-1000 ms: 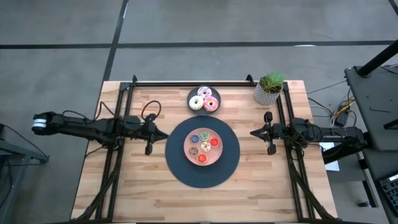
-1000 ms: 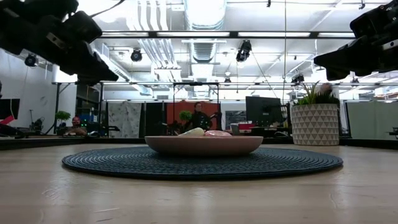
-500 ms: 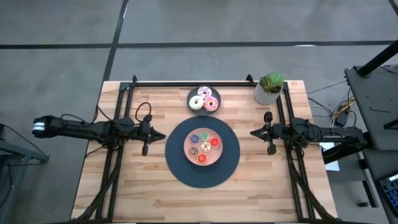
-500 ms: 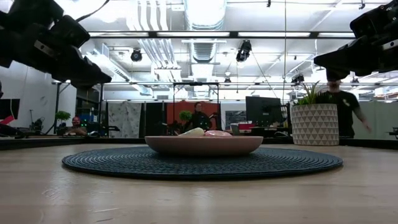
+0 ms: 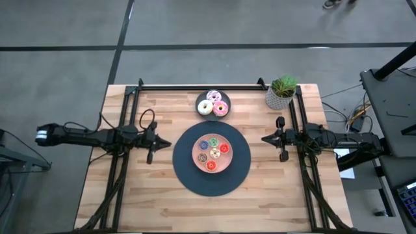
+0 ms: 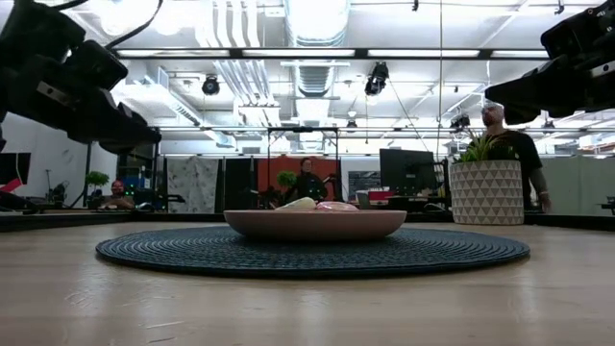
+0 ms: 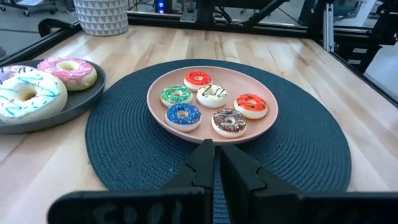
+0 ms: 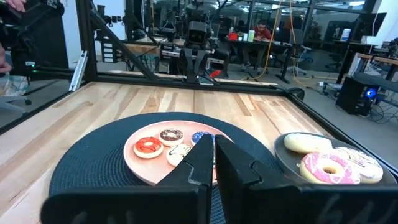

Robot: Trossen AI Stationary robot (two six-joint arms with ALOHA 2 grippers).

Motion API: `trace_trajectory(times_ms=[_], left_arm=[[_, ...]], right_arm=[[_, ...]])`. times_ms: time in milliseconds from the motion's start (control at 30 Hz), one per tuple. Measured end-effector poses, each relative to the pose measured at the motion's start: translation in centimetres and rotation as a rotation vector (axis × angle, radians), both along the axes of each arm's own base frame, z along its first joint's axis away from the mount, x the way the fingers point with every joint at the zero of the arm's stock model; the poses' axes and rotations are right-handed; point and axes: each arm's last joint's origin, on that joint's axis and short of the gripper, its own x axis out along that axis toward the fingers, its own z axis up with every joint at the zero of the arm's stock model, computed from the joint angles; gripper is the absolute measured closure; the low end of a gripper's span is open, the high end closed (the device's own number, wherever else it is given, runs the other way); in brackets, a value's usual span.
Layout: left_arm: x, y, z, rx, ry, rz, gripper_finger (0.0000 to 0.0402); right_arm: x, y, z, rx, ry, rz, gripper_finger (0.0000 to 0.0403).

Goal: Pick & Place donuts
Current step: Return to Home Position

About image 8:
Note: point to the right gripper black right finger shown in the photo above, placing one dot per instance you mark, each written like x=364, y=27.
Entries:
x=280, y=205

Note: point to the dark office chair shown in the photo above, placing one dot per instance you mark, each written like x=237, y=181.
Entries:
x=300, y=40

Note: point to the pale green cup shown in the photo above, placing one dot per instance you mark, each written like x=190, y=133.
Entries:
x=251, y=35

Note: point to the large lilac glazed donut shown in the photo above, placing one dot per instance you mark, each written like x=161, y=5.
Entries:
x=367, y=168

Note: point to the small chocolate sprinkled donut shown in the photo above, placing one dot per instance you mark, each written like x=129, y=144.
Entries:
x=164, y=135

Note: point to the silver aluminium bar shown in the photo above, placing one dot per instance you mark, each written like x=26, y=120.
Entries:
x=78, y=71

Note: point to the pink round plate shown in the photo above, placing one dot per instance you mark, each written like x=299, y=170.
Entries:
x=149, y=168

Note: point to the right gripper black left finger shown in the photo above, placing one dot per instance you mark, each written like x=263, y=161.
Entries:
x=140, y=205

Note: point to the wooden workbench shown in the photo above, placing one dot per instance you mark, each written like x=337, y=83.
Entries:
x=382, y=59

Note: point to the black office desk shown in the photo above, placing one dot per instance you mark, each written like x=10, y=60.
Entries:
x=248, y=43

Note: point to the large white glazed donut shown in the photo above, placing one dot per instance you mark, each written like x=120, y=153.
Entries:
x=308, y=143

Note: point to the dark blue woven placemat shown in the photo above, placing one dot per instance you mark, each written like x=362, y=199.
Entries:
x=93, y=155

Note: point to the black computer case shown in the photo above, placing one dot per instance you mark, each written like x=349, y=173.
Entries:
x=351, y=96

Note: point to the small blue donut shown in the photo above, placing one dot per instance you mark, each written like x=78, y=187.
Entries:
x=199, y=136

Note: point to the red box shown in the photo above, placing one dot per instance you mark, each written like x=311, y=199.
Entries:
x=233, y=36

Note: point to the person's hand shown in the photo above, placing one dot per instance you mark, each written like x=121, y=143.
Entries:
x=3, y=60
x=15, y=4

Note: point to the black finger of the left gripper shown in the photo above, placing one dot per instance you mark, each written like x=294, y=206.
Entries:
x=202, y=63
x=189, y=63

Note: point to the small red donut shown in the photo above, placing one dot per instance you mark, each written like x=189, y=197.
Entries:
x=138, y=149

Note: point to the person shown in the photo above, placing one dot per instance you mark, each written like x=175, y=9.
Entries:
x=262, y=32

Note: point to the person's left hand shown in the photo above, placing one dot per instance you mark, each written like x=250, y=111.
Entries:
x=15, y=4

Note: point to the large pink sprinkled donut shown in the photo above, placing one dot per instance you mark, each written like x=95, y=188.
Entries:
x=311, y=171

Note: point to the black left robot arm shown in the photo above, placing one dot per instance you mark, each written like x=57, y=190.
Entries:
x=197, y=31

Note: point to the dark grey round plate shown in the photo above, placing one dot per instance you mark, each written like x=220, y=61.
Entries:
x=286, y=165

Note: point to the person's right hand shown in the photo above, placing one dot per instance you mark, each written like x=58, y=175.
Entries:
x=3, y=60

